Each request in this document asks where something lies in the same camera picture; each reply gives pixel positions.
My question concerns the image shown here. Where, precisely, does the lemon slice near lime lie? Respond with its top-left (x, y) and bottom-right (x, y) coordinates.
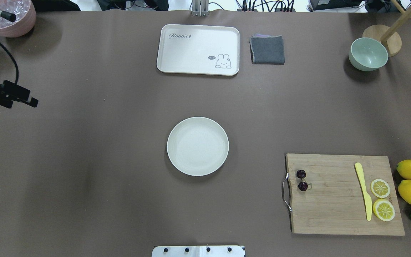
top-left (372, 198), bottom-right (395, 222)

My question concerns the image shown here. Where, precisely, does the lemon slice near lemons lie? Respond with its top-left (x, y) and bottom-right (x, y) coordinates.
top-left (370, 178), bottom-right (390, 198)

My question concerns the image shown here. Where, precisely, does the grey folded cloth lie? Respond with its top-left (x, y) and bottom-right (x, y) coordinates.
top-left (249, 34), bottom-right (285, 65)

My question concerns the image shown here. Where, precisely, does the bamboo cutting board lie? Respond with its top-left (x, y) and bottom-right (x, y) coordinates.
top-left (286, 153), bottom-right (406, 236)

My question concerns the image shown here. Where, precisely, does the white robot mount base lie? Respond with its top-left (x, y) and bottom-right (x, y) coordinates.
top-left (151, 245), bottom-right (246, 257)

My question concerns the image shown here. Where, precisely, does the pink bowl with ice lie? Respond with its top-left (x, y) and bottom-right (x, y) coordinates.
top-left (0, 0), bottom-right (36, 37)

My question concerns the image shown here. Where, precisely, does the cream round plate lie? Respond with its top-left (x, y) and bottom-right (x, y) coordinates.
top-left (166, 117), bottom-right (229, 177)

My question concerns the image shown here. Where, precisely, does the wooden mug tree stand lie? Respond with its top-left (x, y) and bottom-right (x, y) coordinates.
top-left (362, 0), bottom-right (411, 57)

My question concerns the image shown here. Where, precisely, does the cream rabbit tray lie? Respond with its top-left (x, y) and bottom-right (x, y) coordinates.
top-left (156, 24), bottom-right (240, 76)

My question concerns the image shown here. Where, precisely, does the yellow plastic knife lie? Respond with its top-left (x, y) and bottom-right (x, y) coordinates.
top-left (354, 162), bottom-right (372, 221)

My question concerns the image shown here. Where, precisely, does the mint green bowl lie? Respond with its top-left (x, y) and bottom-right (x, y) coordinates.
top-left (348, 37), bottom-right (389, 71)

